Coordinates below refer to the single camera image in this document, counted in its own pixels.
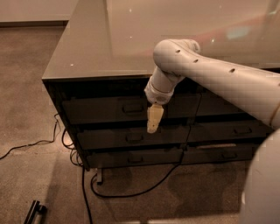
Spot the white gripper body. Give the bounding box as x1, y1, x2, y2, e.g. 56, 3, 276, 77
144, 80, 173, 105

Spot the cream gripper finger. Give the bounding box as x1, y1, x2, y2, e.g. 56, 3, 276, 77
147, 104, 164, 134

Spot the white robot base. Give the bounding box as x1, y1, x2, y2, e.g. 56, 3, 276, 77
238, 129, 280, 224

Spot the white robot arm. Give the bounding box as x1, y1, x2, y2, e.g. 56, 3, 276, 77
144, 39, 280, 133

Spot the grey drawer cabinet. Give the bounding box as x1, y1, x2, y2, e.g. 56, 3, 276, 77
43, 0, 279, 169

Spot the black metal bar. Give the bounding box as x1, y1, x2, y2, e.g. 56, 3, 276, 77
24, 200, 47, 224

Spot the thick black floor cable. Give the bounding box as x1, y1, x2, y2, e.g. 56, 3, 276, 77
80, 125, 193, 224

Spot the thin black floor cable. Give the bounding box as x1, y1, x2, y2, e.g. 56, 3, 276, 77
0, 113, 83, 168

